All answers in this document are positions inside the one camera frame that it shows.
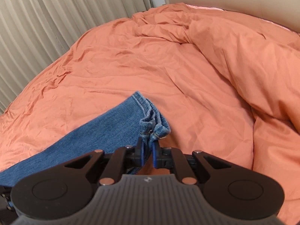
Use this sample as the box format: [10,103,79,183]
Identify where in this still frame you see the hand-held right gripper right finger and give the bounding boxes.
[151,141,235,185]

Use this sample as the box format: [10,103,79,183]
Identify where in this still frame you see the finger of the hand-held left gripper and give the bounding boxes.
[0,186,15,217]

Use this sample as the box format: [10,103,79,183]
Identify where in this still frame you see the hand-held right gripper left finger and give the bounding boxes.
[63,137,147,185]

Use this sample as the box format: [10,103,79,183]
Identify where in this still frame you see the blue denim pants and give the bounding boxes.
[0,90,172,188]

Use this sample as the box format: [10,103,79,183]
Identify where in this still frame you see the orange bed sheet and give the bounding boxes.
[0,12,256,176]

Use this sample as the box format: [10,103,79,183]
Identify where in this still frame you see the orange duvet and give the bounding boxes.
[131,3,300,225]

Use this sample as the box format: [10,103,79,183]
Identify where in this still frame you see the pale pink pillow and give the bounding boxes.
[185,3,225,12]

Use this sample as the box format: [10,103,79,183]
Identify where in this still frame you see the beige pleated curtain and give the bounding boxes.
[0,0,153,114]

